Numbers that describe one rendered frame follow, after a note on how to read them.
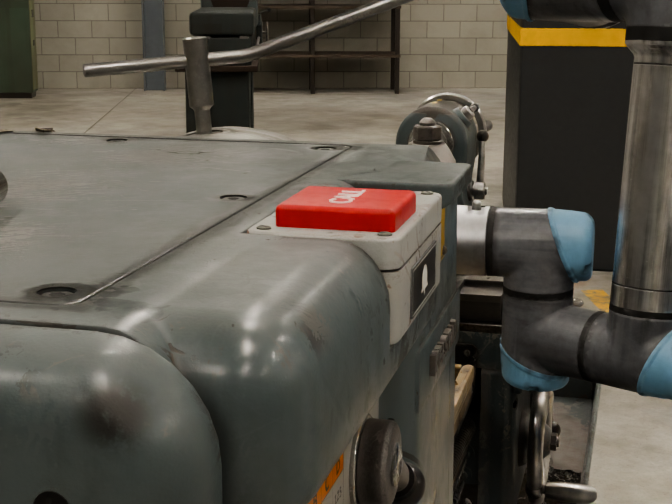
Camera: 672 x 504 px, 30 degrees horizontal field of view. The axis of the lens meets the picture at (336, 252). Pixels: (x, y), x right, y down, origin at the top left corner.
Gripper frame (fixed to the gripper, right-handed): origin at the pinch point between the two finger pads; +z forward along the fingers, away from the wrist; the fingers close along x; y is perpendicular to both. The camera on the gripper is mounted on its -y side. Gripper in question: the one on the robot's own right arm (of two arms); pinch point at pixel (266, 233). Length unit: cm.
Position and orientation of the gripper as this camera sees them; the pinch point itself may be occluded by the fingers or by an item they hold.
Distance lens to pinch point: 139.0
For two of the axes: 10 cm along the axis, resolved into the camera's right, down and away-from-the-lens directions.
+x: 0.0, -9.8, -2.2
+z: -9.7, -0.5, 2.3
